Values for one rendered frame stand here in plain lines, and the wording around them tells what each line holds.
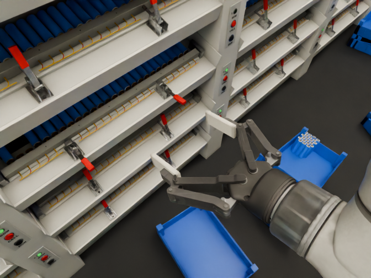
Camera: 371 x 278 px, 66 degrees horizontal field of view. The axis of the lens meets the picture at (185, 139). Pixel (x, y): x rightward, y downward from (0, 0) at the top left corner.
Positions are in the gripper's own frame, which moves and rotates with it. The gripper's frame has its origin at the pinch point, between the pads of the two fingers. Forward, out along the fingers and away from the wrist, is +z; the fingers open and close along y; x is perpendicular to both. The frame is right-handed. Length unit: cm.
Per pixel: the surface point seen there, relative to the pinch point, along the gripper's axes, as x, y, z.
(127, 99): -3.9, 2.7, 24.4
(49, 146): -3.6, -17.8, 24.6
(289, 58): -43, 94, 34
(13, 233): -15.4, -34.0, 21.8
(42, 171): -7.0, -22.1, 23.4
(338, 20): -42, 140, 33
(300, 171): -59, 50, -2
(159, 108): -9.5, 8.7, 21.1
